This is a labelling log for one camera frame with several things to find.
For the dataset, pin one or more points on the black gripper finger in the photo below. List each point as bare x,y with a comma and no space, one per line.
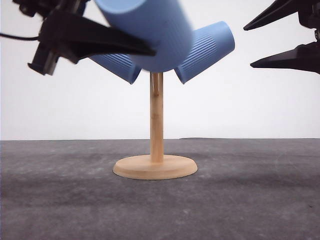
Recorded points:
304,57
280,9
74,37

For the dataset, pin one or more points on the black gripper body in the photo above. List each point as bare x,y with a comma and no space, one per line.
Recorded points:
309,17
46,59

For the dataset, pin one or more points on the blue ribbed cup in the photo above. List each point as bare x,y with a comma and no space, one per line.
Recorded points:
165,26
208,45
121,64

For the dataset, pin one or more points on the blue ribbed cup front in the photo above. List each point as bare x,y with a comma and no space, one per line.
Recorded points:
165,26

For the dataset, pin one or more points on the wooden cup tree stand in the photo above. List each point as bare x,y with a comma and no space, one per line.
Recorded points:
157,166

